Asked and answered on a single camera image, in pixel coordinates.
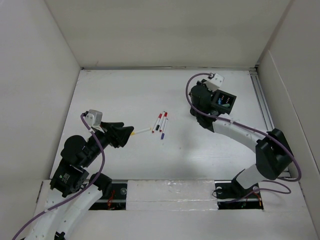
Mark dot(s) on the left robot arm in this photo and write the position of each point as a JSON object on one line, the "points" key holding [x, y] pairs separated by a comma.
{"points": [[78, 181]]}

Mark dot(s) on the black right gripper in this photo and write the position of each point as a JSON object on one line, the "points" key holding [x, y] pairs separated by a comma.
{"points": [[202, 83]]}

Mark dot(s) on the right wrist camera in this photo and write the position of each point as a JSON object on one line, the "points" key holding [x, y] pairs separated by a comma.
{"points": [[215, 81]]}

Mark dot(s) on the yellow capped white marker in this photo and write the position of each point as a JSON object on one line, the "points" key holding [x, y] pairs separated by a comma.
{"points": [[141, 131]]}

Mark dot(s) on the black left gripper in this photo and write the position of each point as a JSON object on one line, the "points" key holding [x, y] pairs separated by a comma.
{"points": [[119, 135]]}

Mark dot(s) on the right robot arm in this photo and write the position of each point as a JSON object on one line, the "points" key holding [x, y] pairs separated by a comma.
{"points": [[226, 126]]}

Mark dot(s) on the red capped marker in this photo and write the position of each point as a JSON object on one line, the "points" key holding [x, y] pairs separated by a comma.
{"points": [[161, 125], [156, 123]]}

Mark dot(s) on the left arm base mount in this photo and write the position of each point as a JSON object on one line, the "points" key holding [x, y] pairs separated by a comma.
{"points": [[114, 194]]}

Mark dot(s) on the blue capped white marker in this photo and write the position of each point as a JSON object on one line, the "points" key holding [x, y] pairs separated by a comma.
{"points": [[164, 128]]}

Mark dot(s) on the aluminium rail right side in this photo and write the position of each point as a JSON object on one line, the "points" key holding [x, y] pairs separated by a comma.
{"points": [[262, 105]]}

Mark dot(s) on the black desk organizer box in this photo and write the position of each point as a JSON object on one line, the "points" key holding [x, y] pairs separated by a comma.
{"points": [[226, 98]]}

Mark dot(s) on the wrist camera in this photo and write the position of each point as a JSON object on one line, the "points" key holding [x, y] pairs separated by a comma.
{"points": [[215, 81], [93, 118]]}

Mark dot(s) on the black capped white marker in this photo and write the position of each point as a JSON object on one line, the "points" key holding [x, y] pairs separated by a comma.
{"points": [[161, 120]]}

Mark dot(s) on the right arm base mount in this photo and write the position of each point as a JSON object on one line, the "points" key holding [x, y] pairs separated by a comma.
{"points": [[231, 196]]}

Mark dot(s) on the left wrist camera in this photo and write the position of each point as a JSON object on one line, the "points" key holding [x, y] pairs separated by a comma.
{"points": [[93, 118]]}

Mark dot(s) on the red capped marker left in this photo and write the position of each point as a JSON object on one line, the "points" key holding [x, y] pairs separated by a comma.
{"points": [[156, 123]]}

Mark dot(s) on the red capped marker right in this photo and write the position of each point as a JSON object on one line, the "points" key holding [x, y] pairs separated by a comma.
{"points": [[161, 125]]}

